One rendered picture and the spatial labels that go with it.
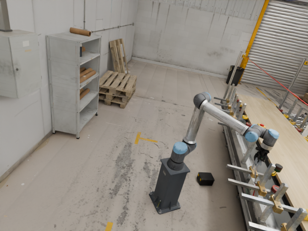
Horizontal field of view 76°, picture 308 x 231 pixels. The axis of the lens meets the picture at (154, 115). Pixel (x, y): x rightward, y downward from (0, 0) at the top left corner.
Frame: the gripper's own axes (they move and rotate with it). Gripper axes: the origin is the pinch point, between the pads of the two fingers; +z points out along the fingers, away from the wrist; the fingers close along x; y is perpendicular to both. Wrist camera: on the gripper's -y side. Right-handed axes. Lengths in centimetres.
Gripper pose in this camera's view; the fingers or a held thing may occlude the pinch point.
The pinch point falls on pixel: (255, 163)
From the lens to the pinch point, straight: 211.5
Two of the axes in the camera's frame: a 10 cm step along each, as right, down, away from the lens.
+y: -2.0, 4.2, -8.9
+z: -1.7, 8.8, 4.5
